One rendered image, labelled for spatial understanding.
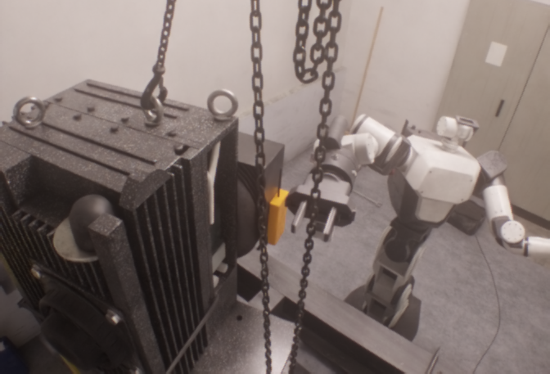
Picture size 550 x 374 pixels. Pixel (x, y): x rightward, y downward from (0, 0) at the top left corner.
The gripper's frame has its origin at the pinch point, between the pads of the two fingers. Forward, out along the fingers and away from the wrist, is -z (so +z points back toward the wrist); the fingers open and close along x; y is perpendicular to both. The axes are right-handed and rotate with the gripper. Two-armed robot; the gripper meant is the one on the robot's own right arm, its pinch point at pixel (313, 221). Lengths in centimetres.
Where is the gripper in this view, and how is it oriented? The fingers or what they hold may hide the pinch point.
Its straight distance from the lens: 63.7
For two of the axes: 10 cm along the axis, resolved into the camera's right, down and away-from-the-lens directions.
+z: 3.5, -5.5, 7.6
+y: 0.3, -8.1, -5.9
